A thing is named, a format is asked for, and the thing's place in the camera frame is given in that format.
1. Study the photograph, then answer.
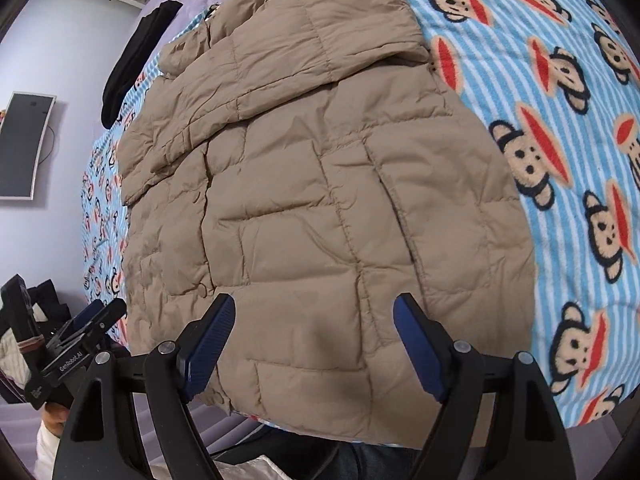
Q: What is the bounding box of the blue monkey print blanket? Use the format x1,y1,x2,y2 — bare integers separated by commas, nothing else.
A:
81,0,639,428

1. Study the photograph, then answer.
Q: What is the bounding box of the wall mounted monitor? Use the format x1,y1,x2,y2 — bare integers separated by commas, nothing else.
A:
0,92,56,200

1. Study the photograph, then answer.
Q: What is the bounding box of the person left hand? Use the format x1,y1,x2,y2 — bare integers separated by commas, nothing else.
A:
42,402,70,438

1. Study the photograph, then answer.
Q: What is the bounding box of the black folded garment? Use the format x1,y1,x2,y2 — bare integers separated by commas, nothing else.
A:
100,0,182,129

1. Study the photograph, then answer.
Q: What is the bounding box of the beige puffer jacket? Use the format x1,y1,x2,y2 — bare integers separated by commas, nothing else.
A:
117,0,535,448

